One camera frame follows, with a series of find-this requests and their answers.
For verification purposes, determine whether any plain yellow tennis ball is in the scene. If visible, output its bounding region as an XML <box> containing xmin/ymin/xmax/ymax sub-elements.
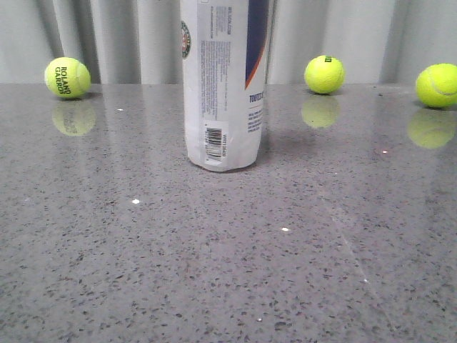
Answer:
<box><xmin>416</xmin><ymin>63</ymin><xmax>456</xmax><ymax>108</ymax></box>

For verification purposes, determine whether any Wilson tennis ball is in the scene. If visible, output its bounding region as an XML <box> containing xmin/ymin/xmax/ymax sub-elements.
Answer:
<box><xmin>303</xmin><ymin>55</ymin><xmax>346</xmax><ymax>94</ymax></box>

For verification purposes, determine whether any Roland Garros tennis ball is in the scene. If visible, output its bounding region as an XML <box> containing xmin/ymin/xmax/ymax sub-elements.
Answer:
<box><xmin>44</xmin><ymin>57</ymin><xmax>91</xmax><ymax>99</ymax></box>

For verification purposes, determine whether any grey pleated curtain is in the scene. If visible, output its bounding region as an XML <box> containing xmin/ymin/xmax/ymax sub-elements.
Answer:
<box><xmin>1</xmin><ymin>1</ymin><xmax>456</xmax><ymax>84</ymax></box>

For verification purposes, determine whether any white blue tennis ball can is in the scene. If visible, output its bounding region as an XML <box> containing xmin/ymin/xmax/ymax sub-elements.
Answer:
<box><xmin>180</xmin><ymin>1</ymin><xmax>270</xmax><ymax>172</ymax></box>

